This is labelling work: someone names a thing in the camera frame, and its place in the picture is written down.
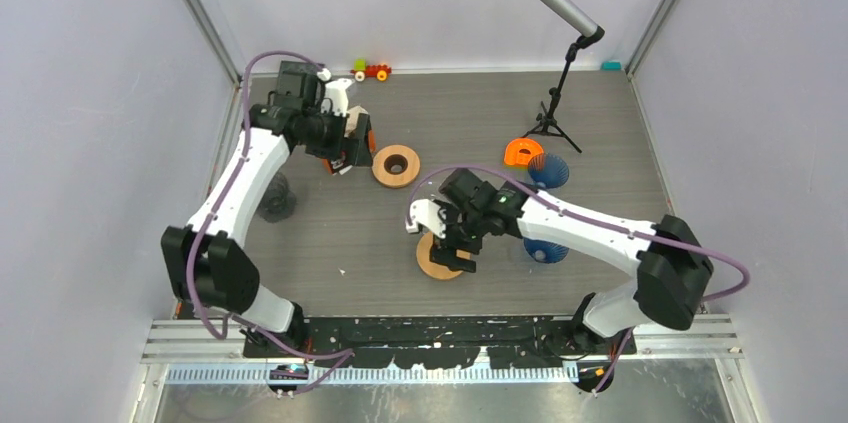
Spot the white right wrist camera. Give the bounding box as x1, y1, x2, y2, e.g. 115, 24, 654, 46
405, 199, 451, 239

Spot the wooden ring dripper stand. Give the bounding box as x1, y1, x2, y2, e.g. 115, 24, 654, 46
372, 144, 421, 189

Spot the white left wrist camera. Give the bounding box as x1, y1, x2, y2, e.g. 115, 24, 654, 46
317, 68, 356, 117

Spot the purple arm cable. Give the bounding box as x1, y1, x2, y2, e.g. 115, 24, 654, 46
405, 164, 752, 396
184, 50, 356, 396

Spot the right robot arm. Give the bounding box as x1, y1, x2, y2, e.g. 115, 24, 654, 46
406, 167, 714, 354

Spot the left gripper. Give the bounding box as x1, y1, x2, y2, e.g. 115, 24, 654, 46
300, 106, 373, 168

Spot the aluminium frame rail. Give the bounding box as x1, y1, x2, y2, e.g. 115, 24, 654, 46
182, 0, 242, 84

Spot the blue glass dripper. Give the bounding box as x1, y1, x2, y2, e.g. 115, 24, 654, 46
523, 238, 570, 264
527, 153, 570, 189

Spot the dark smoky glass dripper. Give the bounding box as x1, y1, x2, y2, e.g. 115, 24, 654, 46
256, 172, 297, 223

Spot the red toy car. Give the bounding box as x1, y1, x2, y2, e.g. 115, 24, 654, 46
350, 58, 392, 82

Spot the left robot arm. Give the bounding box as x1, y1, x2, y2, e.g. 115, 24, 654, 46
161, 104, 376, 357

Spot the teal small block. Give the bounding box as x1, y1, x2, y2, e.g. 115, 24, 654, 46
600, 61, 623, 71

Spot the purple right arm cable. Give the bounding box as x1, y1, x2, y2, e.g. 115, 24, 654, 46
405, 164, 752, 396

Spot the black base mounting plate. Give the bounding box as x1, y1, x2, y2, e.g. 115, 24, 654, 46
243, 315, 635, 370

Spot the orange coffee filter box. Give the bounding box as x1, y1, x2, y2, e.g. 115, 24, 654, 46
324, 106, 376, 175

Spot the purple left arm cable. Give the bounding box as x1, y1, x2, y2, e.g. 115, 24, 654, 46
184, 50, 356, 396

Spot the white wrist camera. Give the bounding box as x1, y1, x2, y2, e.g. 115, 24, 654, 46
317, 68, 356, 117
405, 199, 451, 239

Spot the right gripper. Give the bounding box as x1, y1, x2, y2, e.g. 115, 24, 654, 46
430, 198, 487, 272

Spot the orange plastic holder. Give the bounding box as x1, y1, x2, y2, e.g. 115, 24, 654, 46
503, 138, 544, 168

